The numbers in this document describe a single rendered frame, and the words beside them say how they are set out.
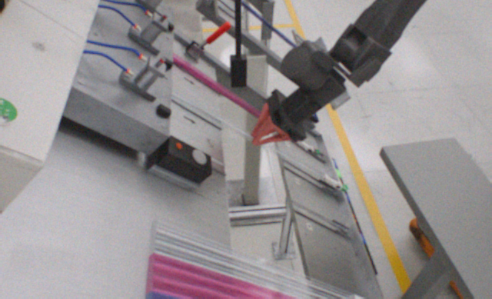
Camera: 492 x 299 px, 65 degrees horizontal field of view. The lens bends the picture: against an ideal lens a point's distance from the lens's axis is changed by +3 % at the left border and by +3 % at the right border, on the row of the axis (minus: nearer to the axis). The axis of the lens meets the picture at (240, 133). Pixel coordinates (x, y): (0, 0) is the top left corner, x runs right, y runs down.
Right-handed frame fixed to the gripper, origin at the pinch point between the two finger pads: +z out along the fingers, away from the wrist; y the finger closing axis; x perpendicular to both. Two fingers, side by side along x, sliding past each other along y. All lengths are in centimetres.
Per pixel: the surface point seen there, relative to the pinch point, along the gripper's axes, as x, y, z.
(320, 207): 20.6, 7.4, 1.2
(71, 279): -29.7, 34.4, 3.1
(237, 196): 67, -52, 63
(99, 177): -29.1, 22.3, 2.8
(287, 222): 60, -21, 35
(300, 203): 13.1, 9.2, 1.4
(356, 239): 28.9, 12.9, -0.4
